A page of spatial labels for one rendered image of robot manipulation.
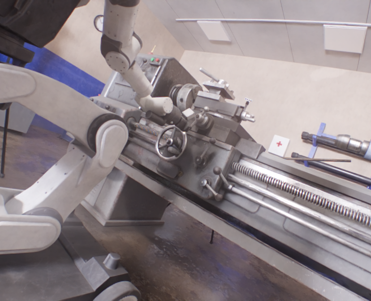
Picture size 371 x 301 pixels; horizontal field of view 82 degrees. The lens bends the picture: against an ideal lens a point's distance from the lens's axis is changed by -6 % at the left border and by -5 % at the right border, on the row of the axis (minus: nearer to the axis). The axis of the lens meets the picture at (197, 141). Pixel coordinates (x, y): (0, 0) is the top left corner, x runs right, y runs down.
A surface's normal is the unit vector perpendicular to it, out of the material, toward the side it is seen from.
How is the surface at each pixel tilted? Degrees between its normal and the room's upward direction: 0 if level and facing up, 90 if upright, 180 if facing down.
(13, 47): 90
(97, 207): 90
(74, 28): 90
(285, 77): 90
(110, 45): 152
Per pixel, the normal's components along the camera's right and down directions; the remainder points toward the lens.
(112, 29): -0.24, 0.82
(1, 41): 0.76, 0.29
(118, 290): 0.26, -0.95
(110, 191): -0.48, -0.29
